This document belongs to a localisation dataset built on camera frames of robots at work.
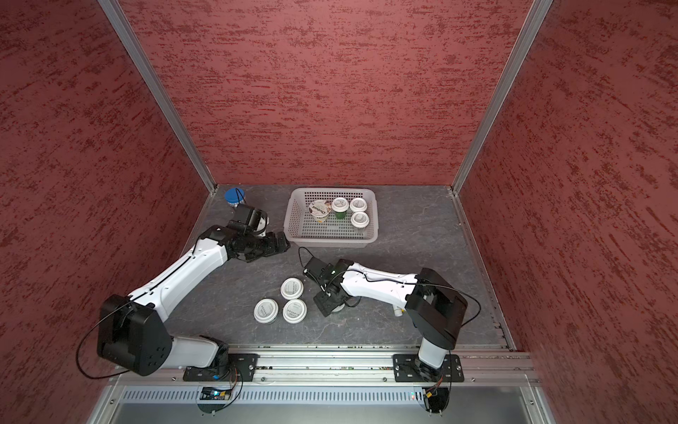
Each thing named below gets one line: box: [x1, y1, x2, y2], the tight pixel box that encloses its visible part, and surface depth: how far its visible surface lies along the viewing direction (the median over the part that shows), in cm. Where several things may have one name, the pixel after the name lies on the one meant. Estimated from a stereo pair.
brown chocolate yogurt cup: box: [308, 199, 332, 224], surface depth 108 cm
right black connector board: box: [421, 386, 450, 414], surface depth 71 cm
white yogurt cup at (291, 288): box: [279, 277, 305, 301], surface depth 85 cm
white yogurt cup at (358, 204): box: [349, 196, 369, 213], surface depth 106 cm
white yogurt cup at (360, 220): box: [350, 211, 370, 229], surface depth 102 cm
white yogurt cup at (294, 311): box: [281, 298, 308, 325], surface depth 80 cm
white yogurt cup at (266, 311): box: [253, 296, 279, 326], surface depth 80 cm
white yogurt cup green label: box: [331, 196, 349, 220], surface depth 106 cm
